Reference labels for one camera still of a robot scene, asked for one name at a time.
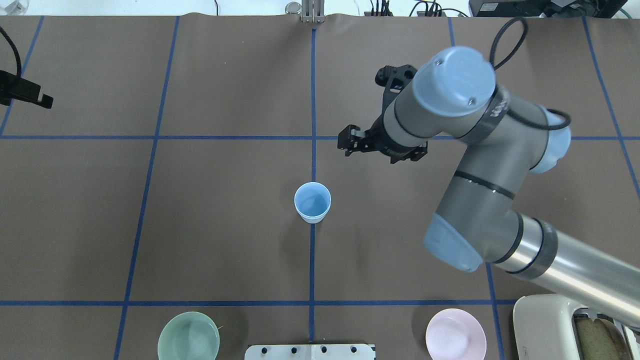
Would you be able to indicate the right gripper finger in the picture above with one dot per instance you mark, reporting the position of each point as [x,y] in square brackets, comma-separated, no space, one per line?
[357,147]

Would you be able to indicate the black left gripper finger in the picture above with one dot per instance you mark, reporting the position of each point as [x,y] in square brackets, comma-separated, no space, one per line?
[46,101]

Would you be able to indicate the white pillar with base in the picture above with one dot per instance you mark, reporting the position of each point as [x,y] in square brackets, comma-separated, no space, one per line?
[336,351]

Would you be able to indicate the toast slice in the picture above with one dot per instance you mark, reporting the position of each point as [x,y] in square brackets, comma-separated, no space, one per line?
[599,339]

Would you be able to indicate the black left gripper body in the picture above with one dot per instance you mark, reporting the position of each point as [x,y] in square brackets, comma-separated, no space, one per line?
[26,90]

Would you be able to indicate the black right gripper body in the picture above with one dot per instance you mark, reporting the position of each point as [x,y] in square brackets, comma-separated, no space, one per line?
[384,144]

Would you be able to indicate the pink bowl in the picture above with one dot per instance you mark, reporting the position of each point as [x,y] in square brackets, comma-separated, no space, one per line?
[454,334]

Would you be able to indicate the green bowl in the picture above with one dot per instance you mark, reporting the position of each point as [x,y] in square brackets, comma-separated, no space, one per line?
[189,335]

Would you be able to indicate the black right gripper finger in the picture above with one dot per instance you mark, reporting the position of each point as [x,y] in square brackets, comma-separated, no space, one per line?
[349,137]

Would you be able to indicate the aluminium frame post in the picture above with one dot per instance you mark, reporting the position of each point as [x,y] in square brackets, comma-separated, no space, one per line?
[312,11]

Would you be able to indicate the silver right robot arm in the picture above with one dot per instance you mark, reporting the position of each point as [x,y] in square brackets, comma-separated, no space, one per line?
[506,138]

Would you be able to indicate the cream toaster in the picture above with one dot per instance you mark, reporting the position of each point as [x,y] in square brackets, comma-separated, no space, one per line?
[544,328]

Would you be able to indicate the light blue cup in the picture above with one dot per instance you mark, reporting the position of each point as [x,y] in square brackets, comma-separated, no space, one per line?
[312,198]
[312,219]

